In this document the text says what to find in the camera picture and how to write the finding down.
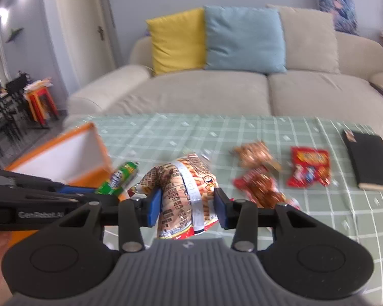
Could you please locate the stack of papers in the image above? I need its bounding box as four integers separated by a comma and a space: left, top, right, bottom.
24, 76, 53, 91

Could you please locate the beige pillow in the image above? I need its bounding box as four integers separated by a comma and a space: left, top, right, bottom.
266, 4, 340, 74

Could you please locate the black notebook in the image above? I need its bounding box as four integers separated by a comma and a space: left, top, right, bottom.
341, 129, 383, 193

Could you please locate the red stool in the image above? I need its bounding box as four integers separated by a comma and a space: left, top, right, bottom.
24, 86, 59, 126

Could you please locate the printed figure pillow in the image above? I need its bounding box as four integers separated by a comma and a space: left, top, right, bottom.
313, 0, 360, 35

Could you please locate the black dining chair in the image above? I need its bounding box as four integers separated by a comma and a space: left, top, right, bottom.
5, 72, 31, 134

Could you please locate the yellow pillow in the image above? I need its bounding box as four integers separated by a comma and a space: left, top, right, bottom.
146, 8, 208, 76

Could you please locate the bird wall decoration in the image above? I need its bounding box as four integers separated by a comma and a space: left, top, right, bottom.
6, 27, 23, 43

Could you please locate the white door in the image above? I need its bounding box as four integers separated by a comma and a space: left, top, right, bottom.
56, 0, 115, 74

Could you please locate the large noodle snack bag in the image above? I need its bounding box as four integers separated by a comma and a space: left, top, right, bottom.
128, 153, 219, 240

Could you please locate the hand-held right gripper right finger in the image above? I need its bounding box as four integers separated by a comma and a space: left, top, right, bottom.
213, 187, 324, 252

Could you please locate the blue pillow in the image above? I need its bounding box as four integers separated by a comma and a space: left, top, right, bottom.
204, 5, 288, 74

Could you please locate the orange cardboard box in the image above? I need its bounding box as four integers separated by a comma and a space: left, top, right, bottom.
5, 122, 128, 246

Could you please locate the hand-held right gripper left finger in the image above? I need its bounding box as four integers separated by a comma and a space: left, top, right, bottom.
56, 187, 163, 252

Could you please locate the orange peanut packet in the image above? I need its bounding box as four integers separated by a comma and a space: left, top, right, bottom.
232, 141, 281, 171

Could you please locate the red sausage stick packet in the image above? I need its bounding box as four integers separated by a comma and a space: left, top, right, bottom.
233, 166, 286, 209

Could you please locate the green checked tablecloth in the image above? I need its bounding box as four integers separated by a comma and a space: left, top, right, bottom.
62, 113, 383, 252

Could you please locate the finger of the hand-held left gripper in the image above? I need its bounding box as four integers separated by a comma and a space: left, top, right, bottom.
0, 168, 98, 196
0, 194, 120, 208

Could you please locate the green sausage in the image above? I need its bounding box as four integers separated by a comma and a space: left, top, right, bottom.
95, 161, 139, 196

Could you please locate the red snack packet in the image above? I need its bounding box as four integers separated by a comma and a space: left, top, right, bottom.
286, 147, 332, 188

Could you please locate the beige sofa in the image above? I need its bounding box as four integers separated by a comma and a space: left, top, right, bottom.
65, 5, 383, 154

